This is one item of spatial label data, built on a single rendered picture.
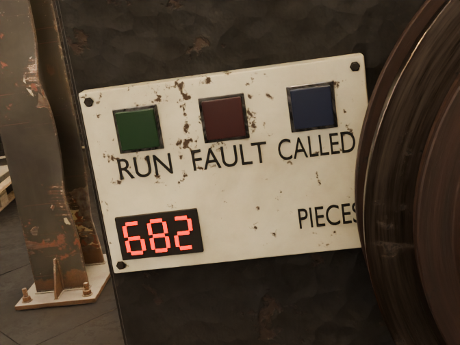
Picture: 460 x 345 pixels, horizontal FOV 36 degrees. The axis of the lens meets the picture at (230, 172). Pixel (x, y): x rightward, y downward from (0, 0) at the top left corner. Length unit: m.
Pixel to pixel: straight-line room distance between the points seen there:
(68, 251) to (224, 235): 2.77
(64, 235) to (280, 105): 2.81
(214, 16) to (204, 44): 0.03
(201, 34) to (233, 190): 0.15
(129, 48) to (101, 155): 0.10
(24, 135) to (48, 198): 0.31
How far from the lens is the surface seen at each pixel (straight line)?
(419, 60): 0.50
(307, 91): 0.63
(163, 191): 0.66
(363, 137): 0.57
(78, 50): 0.67
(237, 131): 0.63
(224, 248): 0.67
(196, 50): 0.65
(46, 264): 3.48
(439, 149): 0.50
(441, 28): 0.50
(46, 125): 3.27
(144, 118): 0.64
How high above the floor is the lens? 1.31
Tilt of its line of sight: 15 degrees down
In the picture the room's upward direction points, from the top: 8 degrees counter-clockwise
